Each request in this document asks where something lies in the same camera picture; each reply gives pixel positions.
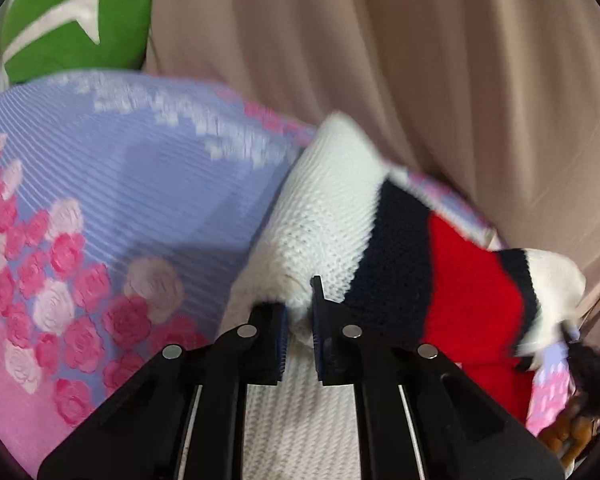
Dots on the beige curtain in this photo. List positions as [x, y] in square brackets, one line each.
[405, 60]

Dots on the black fuzzy object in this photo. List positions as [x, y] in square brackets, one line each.
[597, 375]

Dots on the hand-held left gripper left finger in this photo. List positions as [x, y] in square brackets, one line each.
[280, 341]

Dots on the white navy red knit sweater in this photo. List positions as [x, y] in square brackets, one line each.
[330, 210]

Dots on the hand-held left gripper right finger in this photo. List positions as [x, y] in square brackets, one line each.
[318, 332]

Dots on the brown object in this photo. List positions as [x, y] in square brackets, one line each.
[572, 432]

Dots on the green pillow with white mark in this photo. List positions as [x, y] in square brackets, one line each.
[70, 15]

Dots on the pink blue floral bed sheet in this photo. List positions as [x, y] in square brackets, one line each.
[130, 185]

